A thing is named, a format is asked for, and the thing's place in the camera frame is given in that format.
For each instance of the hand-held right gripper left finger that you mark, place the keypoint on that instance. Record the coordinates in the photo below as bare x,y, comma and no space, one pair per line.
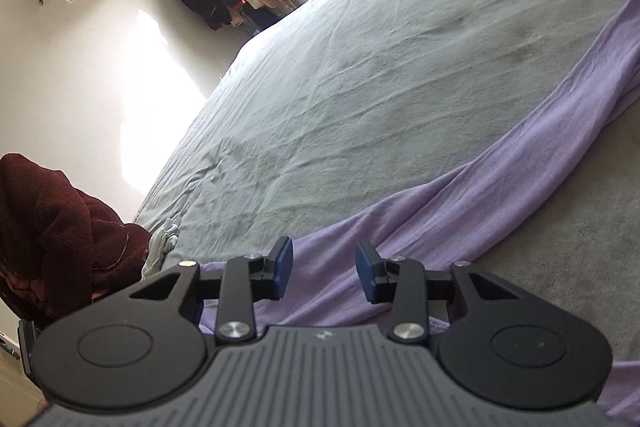
284,267

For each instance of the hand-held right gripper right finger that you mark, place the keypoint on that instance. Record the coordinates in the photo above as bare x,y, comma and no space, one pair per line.
365,272

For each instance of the purple pants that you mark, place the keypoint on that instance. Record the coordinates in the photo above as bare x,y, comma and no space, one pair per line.
500,167

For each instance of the white cabinet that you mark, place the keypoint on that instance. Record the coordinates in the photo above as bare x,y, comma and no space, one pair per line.
12,377

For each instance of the person's maroon fleece robe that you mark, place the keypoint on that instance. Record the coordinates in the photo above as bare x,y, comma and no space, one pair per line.
60,232

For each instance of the white crumpled cloth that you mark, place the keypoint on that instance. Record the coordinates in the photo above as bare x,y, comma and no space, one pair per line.
160,247

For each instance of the grey bed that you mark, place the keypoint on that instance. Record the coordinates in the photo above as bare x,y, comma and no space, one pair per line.
375,57

